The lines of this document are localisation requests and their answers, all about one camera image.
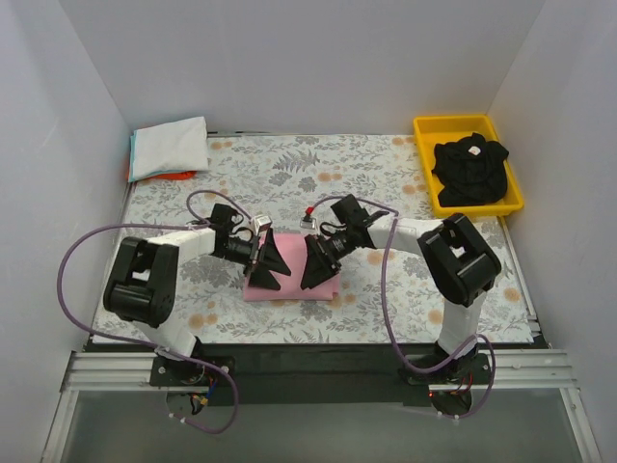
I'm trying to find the pink t-shirt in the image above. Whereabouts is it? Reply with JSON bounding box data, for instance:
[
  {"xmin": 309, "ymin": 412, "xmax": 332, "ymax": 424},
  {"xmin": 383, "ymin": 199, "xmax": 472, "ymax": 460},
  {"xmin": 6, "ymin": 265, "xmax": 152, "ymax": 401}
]
[{"xmin": 243, "ymin": 233, "xmax": 340, "ymax": 302}]

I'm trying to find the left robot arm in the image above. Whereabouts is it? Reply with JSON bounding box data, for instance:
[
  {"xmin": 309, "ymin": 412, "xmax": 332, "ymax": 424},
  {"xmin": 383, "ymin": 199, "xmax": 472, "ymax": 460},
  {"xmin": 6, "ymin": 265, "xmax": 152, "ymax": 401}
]
[{"xmin": 103, "ymin": 204, "xmax": 291, "ymax": 386}]

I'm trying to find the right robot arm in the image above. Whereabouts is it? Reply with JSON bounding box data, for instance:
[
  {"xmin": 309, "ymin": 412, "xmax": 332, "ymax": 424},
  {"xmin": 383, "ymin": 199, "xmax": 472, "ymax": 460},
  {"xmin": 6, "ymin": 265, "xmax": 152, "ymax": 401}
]
[{"xmin": 300, "ymin": 195, "xmax": 501, "ymax": 384}]

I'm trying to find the floral patterned table mat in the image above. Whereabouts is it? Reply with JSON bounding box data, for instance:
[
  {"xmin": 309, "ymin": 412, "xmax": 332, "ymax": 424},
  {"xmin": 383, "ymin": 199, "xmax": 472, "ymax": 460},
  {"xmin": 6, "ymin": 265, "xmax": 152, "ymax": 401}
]
[{"xmin": 90, "ymin": 133, "xmax": 537, "ymax": 344}]

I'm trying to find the folded orange t-shirt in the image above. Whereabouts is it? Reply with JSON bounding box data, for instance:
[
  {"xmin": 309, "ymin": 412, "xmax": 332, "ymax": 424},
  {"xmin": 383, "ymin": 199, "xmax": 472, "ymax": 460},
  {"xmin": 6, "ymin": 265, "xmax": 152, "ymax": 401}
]
[{"xmin": 125, "ymin": 168, "xmax": 197, "ymax": 182}]

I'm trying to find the folded teal t-shirt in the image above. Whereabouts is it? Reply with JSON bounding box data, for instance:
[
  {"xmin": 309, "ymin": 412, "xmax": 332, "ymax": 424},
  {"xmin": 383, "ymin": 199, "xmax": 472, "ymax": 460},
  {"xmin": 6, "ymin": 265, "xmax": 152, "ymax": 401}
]
[{"xmin": 126, "ymin": 115, "xmax": 203, "ymax": 183}]

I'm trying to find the black t-shirt in bin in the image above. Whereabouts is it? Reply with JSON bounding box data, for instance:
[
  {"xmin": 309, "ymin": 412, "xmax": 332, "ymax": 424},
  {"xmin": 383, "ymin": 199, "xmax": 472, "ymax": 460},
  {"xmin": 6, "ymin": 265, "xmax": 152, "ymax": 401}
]
[{"xmin": 432, "ymin": 132, "xmax": 509, "ymax": 207}]

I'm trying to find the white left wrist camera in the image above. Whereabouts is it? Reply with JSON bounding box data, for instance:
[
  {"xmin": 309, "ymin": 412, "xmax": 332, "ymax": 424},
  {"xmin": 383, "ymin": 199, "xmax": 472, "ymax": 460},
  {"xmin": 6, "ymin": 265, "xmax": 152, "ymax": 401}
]
[{"xmin": 250, "ymin": 214, "xmax": 272, "ymax": 236}]

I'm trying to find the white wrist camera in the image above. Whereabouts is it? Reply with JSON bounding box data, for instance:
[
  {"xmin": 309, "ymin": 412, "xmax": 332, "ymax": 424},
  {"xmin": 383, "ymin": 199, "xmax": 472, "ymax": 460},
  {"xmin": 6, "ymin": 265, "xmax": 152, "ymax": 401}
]
[
  {"xmin": 250, "ymin": 214, "xmax": 272, "ymax": 236},
  {"xmin": 300, "ymin": 214, "xmax": 319, "ymax": 234}
]

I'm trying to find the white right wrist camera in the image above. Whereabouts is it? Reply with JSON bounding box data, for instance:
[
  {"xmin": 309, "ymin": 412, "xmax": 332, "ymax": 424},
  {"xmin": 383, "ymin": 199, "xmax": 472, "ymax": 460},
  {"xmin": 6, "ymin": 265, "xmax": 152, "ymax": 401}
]
[{"xmin": 300, "ymin": 214, "xmax": 319, "ymax": 234}]

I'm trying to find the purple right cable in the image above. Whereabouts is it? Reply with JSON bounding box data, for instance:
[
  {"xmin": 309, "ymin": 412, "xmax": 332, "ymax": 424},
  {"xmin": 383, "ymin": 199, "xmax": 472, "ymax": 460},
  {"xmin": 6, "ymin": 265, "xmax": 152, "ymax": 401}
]
[{"xmin": 304, "ymin": 195, "xmax": 497, "ymax": 420}]

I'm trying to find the purple cable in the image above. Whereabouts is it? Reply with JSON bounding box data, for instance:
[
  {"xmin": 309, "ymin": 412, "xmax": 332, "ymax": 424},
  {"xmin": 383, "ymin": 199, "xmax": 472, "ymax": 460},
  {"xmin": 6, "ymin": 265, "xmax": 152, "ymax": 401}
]
[
  {"xmin": 304, "ymin": 195, "xmax": 497, "ymax": 420},
  {"xmin": 56, "ymin": 190, "xmax": 256, "ymax": 434}
]

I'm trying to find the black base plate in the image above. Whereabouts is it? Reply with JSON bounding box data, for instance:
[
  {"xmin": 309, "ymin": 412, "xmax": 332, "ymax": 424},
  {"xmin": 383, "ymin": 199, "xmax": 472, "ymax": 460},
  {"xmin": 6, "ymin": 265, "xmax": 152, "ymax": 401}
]
[{"xmin": 148, "ymin": 342, "xmax": 493, "ymax": 406}]

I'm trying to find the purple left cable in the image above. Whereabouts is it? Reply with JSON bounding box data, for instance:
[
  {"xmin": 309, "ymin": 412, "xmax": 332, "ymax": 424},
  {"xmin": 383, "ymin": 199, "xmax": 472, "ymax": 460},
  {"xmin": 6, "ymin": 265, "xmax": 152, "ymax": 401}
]
[{"xmin": 56, "ymin": 190, "xmax": 256, "ymax": 434}]

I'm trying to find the aluminium frame rail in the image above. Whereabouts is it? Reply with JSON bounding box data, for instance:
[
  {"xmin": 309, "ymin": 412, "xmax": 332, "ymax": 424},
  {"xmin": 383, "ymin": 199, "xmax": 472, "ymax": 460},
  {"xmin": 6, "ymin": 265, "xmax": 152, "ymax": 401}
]
[{"xmin": 63, "ymin": 344, "xmax": 577, "ymax": 393}]

